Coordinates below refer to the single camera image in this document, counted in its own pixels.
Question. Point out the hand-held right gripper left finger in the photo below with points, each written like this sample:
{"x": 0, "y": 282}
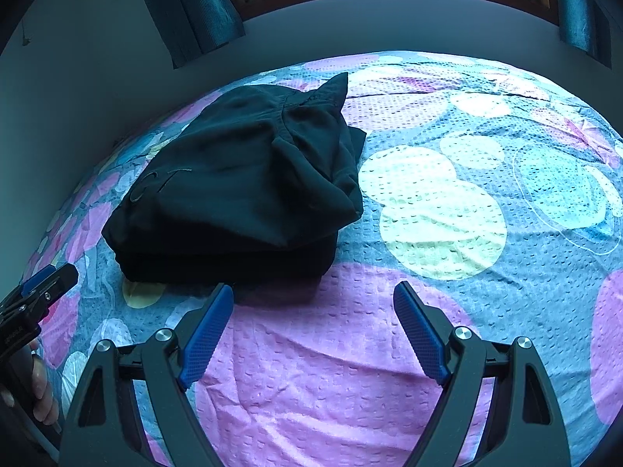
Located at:
{"x": 207, "y": 335}

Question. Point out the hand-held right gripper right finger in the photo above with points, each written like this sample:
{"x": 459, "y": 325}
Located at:
{"x": 421, "y": 335}

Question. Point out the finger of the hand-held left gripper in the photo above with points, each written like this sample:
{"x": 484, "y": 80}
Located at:
{"x": 56, "y": 287}
{"x": 38, "y": 278}

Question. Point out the black zip jacket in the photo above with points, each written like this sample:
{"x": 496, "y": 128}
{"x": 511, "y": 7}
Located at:
{"x": 233, "y": 194}

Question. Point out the person's left hand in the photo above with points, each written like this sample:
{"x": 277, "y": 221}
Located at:
{"x": 45, "y": 389}

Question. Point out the floral bedspread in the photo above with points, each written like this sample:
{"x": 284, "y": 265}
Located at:
{"x": 462, "y": 214}

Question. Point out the teal curtain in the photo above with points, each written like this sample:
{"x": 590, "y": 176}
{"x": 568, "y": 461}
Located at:
{"x": 190, "y": 9}
{"x": 581, "y": 14}

